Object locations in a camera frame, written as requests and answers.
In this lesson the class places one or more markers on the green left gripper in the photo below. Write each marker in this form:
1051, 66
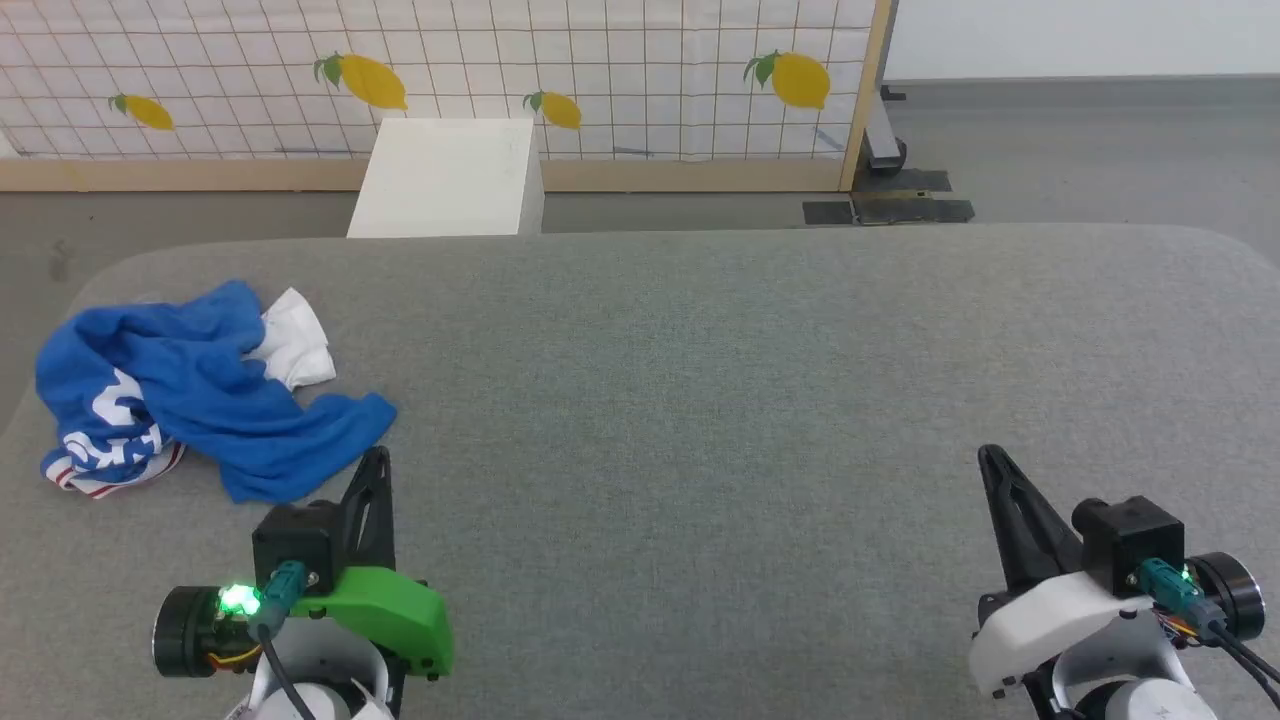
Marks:
390, 610

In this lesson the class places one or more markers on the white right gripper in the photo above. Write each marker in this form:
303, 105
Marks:
1050, 620

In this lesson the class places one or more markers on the blue shirt with white print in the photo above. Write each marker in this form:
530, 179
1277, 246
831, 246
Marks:
200, 400

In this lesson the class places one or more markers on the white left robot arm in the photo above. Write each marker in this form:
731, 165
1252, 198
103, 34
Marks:
320, 680

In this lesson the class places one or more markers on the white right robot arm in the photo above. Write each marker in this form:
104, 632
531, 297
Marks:
1130, 680

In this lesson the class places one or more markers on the white rectangular box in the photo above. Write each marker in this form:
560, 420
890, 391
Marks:
445, 180

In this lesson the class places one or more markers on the grey fabric sofa cushion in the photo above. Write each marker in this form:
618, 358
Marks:
700, 400

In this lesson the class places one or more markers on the black floor tape patch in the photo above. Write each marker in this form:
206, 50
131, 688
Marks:
827, 213

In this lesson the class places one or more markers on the grey metal stand leg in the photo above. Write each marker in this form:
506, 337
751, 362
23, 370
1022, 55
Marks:
882, 135

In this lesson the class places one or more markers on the lemon print partition panel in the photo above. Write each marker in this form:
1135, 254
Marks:
620, 60

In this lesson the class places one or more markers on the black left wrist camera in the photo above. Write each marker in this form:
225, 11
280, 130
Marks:
295, 540

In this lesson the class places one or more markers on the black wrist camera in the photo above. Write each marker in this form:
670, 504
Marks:
295, 540
1130, 535

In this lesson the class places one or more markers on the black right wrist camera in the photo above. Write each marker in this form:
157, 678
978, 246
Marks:
1130, 535

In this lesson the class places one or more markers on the dark floor base plate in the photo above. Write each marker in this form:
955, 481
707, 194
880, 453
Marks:
900, 205

